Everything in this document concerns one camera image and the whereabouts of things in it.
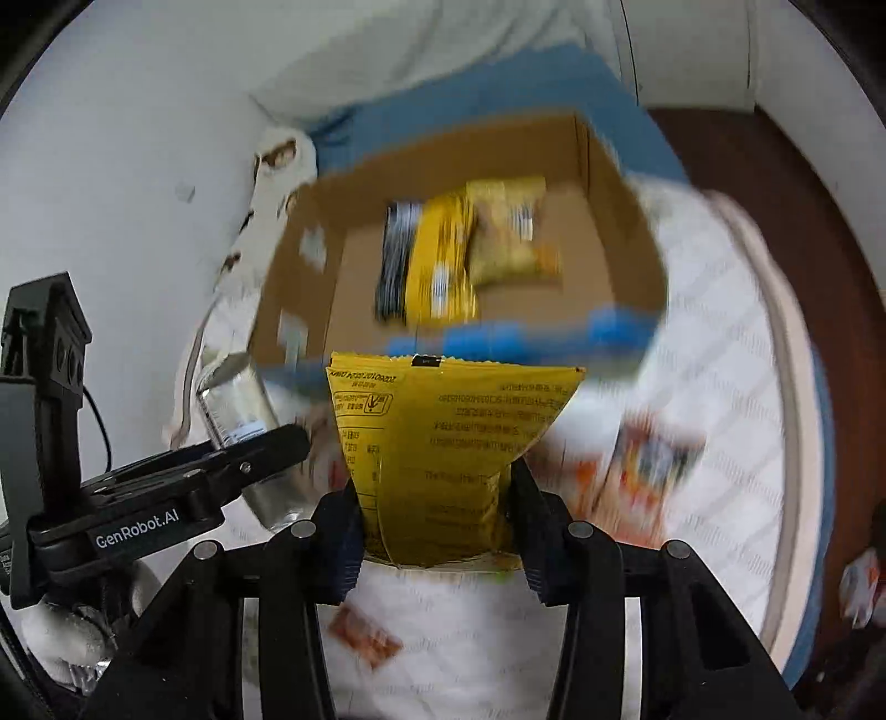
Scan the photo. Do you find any small orange snack packet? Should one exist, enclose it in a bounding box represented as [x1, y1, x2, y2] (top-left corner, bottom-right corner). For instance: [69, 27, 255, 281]
[328, 602, 404, 669]

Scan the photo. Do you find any yellow black snack packet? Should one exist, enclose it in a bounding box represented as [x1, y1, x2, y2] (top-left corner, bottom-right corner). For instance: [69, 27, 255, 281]
[374, 194, 482, 326]

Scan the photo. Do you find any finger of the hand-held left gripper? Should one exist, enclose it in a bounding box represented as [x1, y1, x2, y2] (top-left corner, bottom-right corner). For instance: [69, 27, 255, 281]
[176, 424, 311, 520]

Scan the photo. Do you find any white plastic bag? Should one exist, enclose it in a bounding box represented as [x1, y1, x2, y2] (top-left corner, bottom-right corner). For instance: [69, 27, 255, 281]
[837, 547, 883, 631]

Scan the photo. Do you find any orange white snack packet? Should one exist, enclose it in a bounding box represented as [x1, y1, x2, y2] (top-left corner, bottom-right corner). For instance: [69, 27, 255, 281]
[547, 408, 617, 520]

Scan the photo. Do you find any blue blanket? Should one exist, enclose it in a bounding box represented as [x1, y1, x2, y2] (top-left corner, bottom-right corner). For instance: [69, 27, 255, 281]
[305, 45, 693, 188]

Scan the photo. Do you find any clear silver snack packet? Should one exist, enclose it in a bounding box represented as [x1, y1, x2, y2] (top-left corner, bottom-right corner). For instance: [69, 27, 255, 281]
[195, 353, 306, 531]

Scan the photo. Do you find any cardboard box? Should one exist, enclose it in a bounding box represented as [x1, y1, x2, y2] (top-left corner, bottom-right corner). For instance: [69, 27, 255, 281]
[248, 111, 669, 389]

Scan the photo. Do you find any pale yellow chip packet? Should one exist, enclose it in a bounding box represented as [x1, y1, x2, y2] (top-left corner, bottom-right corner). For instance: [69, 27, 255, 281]
[465, 176, 562, 285]

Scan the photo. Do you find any white textured pillow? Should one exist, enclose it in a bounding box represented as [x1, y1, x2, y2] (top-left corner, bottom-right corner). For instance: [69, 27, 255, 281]
[245, 0, 624, 119]

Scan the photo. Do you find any monkey printed white pillow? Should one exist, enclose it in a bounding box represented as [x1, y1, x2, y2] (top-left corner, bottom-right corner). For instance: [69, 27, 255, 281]
[214, 125, 320, 292]

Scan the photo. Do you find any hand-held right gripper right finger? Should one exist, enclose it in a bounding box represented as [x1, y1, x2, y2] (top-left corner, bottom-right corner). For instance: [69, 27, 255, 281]
[508, 457, 794, 720]

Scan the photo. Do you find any black cable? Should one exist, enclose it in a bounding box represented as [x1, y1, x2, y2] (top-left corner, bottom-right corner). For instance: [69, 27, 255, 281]
[81, 384, 113, 479]

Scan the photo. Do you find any orange colourful snack packet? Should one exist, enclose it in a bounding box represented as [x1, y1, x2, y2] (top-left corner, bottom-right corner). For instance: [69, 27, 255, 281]
[595, 415, 707, 548]

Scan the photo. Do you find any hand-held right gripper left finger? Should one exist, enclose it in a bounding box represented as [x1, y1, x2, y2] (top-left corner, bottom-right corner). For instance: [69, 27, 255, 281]
[79, 481, 368, 720]

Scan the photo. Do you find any beige cord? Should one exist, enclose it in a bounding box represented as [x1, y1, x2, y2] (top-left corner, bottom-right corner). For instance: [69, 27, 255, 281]
[164, 305, 223, 448]

